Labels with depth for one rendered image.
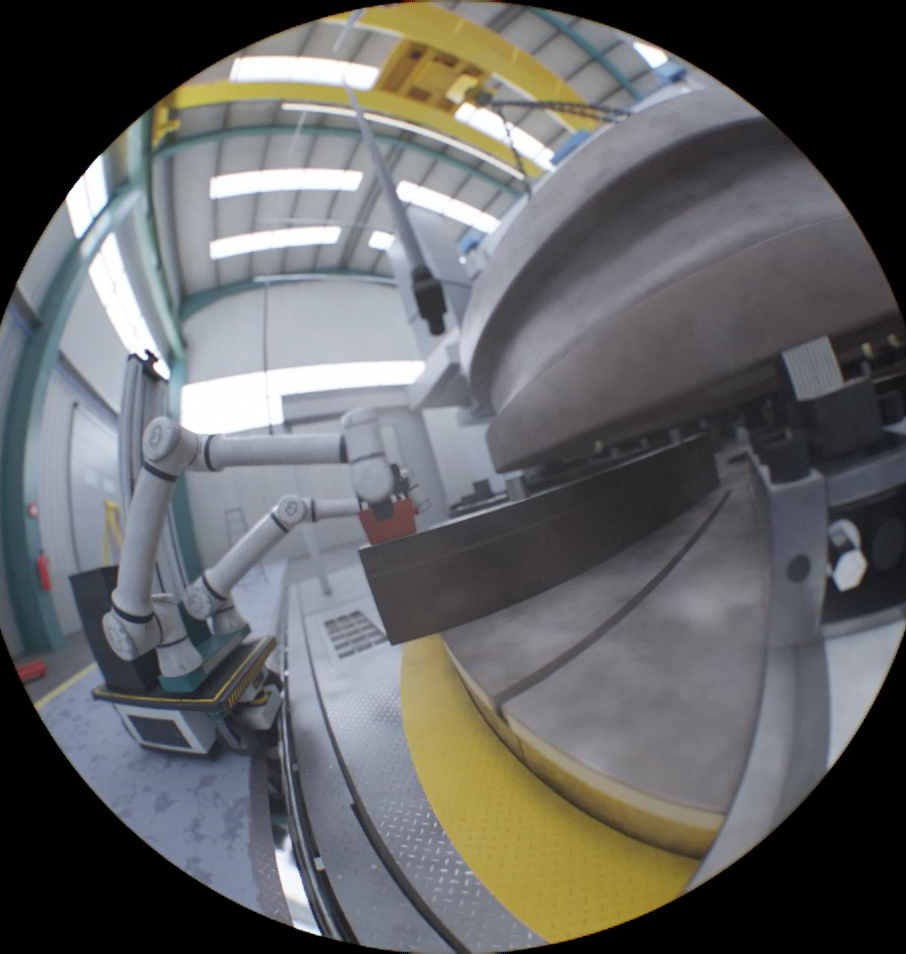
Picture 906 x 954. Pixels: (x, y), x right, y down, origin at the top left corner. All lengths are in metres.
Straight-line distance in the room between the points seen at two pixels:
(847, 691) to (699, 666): 0.37
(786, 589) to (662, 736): 0.29
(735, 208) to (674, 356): 0.59
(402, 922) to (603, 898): 0.37
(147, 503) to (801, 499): 1.20
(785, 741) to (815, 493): 0.31
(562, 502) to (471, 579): 0.47
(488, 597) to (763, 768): 0.98
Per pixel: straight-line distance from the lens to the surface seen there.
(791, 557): 0.42
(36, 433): 6.64
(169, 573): 1.61
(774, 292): 0.85
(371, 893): 0.88
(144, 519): 0.92
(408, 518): 1.01
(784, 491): 0.40
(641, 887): 0.79
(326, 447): 0.81
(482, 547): 1.06
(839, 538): 0.50
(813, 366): 0.62
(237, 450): 0.90
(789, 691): 0.58
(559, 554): 1.20
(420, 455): 4.47
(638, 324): 0.87
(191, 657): 1.23
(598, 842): 0.81
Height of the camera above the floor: 0.77
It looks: 4 degrees up
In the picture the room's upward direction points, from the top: 16 degrees counter-clockwise
